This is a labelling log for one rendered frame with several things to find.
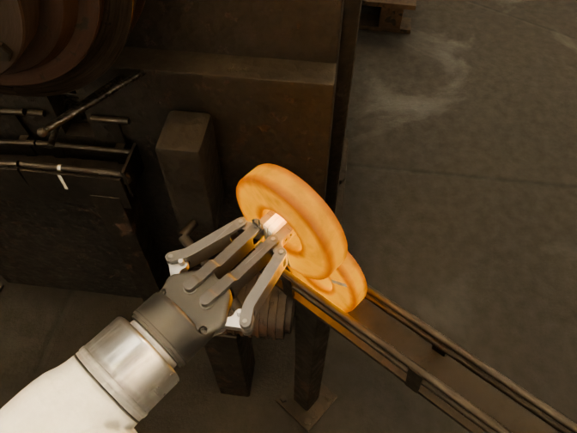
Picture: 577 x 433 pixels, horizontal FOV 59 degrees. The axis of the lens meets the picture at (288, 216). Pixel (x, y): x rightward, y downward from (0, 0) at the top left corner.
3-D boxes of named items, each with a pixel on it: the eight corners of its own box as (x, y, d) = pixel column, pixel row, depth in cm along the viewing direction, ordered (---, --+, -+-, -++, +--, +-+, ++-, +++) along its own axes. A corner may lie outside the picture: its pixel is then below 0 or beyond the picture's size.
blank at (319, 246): (242, 141, 59) (221, 157, 58) (345, 200, 51) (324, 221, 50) (265, 224, 71) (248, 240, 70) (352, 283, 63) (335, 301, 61)
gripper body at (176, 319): (137, 331, 56) (199, 274, 59) (189, 382, 52) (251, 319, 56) (115, 302, 49) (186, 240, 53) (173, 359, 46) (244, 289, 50)
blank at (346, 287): (318, 288, 90) (305, 301, 88) (280, 218, 83) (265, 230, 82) (382, 309, 77) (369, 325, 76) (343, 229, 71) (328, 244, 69)
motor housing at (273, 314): (218, 351, 145) (188, 252, 101) (294, 361, 143) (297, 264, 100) (208, 398, 137) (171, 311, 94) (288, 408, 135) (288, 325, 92)
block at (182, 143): (191, 190, 108) (169, 104, 88) (227, 194, 107) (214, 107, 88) (178, 231, 101) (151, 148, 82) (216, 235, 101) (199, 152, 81)
